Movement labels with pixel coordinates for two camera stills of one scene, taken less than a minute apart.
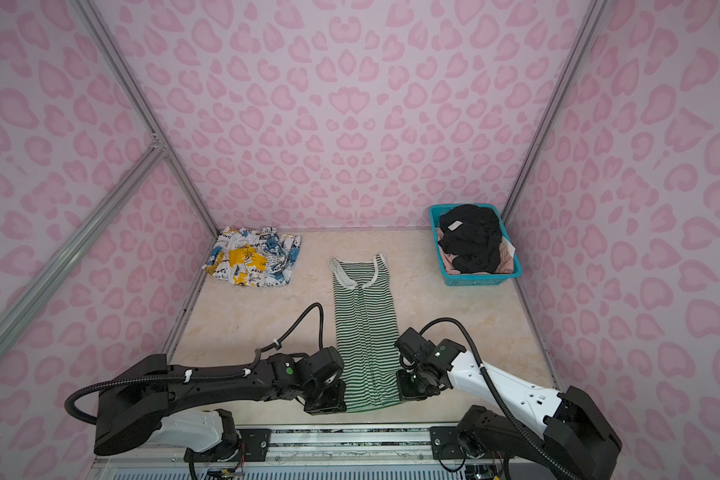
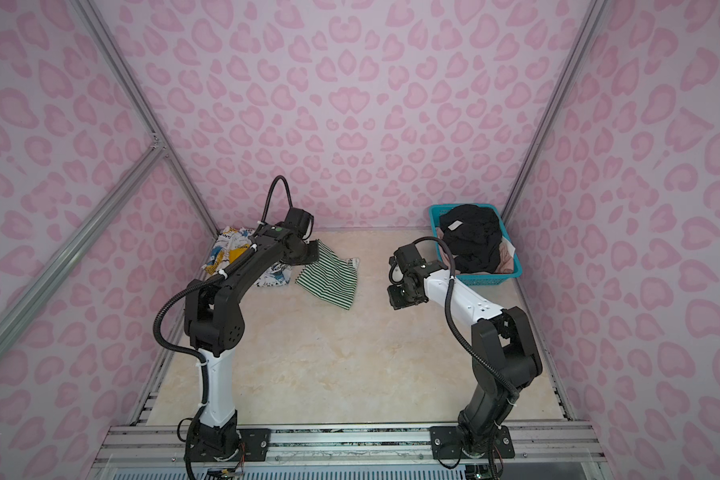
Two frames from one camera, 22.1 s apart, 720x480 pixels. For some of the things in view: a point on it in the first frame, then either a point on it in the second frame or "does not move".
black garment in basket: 471,235 does not move
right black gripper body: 411,386 → 397,296
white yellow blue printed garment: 256,258 does not move
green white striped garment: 365,336 → 332,277
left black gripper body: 327,399 → 309,255
